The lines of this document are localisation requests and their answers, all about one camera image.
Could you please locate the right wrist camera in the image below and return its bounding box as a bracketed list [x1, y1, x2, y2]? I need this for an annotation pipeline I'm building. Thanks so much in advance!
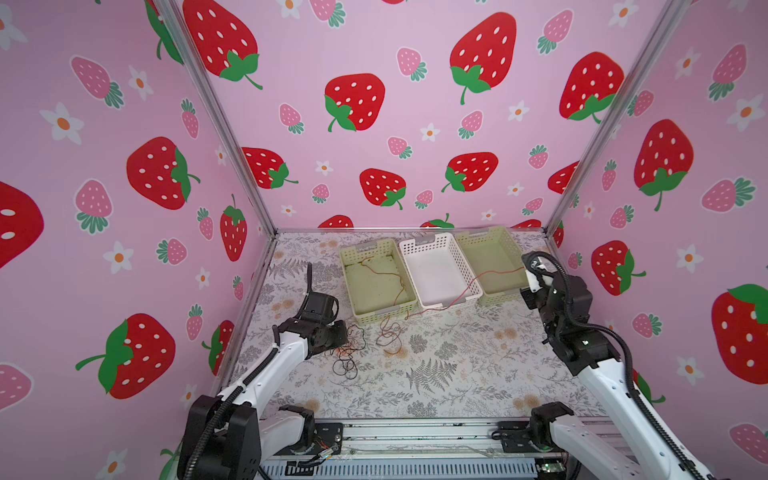
[522, 252, 552, 293]

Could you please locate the red cable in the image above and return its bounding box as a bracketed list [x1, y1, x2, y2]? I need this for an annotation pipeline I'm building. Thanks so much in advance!
[404, 266, 529, 319]
[358, 256, 408, 307]

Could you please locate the green perforated basket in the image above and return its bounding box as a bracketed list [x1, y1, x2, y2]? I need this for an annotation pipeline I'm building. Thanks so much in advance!
[339, 238, 419, 326]
[455, 226, 529, 306]

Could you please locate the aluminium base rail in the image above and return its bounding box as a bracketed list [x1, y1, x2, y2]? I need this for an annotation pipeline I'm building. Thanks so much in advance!
[179, 418, 673, 480]

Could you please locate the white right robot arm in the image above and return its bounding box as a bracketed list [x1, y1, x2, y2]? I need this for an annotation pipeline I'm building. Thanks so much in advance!
[521, 251, 713, 479]

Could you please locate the left green perforated basket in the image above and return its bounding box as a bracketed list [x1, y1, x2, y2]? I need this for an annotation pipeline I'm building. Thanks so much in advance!
[339, 238, 419, 326]

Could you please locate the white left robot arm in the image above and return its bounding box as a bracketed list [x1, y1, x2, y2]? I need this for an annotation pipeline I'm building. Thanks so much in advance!
[176, 265, 348, 479]

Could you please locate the right green perforated basket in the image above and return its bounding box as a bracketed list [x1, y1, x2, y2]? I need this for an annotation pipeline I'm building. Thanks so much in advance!
[455, 226, 529, 306]

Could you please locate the white perforated basket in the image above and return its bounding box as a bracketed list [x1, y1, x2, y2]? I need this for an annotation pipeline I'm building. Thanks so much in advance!
[398, 233, 483, 310]

